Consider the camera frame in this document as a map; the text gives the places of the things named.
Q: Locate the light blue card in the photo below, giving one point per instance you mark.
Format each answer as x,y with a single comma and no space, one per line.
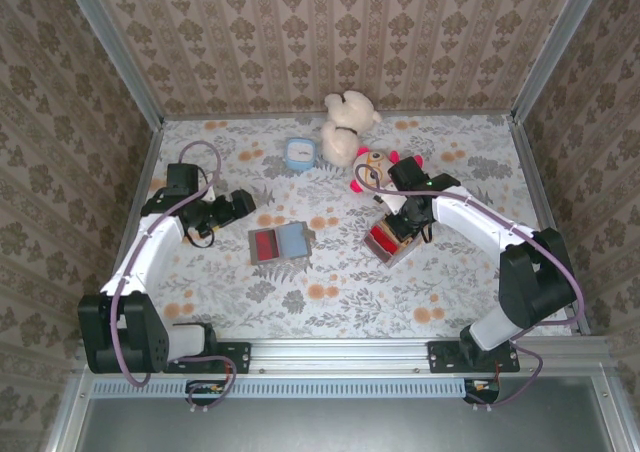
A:
292,242

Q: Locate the grey card holder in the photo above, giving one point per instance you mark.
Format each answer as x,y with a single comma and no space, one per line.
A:
280,261

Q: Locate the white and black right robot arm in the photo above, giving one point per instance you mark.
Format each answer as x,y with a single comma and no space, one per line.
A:
535,282

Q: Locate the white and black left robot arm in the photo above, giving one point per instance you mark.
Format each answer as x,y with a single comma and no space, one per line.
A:
145,257

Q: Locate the red card stack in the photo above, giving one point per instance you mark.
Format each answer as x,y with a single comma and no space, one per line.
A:
381,239

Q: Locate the pink striped plush doll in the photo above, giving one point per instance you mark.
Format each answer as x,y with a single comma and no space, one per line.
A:
372,164

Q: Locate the light blue alarm clock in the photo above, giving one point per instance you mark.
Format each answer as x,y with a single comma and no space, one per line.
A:
300,153

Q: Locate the floral tablecloth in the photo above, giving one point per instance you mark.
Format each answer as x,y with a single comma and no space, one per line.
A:
350,302

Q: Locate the cream plush bear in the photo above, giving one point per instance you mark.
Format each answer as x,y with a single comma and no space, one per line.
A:
340,142

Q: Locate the grey metal panel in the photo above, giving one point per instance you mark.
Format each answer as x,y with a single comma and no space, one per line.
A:
340,427

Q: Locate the aluminium side rail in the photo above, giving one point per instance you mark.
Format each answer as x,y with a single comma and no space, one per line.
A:
550,197
145,172

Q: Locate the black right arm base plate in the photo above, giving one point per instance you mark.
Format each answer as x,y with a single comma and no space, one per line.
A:
442,359

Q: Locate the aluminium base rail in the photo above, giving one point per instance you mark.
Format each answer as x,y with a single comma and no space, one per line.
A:
340,354

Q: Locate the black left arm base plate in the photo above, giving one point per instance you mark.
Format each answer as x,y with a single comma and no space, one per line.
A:
235,359

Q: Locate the aluminium frame post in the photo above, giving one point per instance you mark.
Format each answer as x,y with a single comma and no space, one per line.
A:
115,52
555,47

